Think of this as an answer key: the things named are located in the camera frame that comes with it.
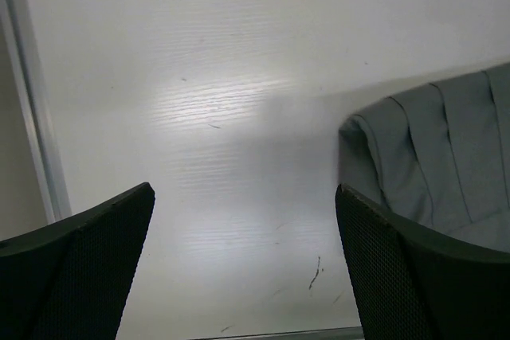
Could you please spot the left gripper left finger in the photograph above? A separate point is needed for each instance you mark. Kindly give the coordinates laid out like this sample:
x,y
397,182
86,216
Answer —
x,y
71,279

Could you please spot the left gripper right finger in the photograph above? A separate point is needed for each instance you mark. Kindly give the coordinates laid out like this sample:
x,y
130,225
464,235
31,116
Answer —
x,y
411,282

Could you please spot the grey pleated skirt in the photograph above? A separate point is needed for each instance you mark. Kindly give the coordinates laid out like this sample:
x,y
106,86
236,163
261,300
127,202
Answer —
x,y
437,154

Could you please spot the aluminium table edge rail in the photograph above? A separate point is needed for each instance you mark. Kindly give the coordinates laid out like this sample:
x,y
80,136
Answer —
x,y
33,95

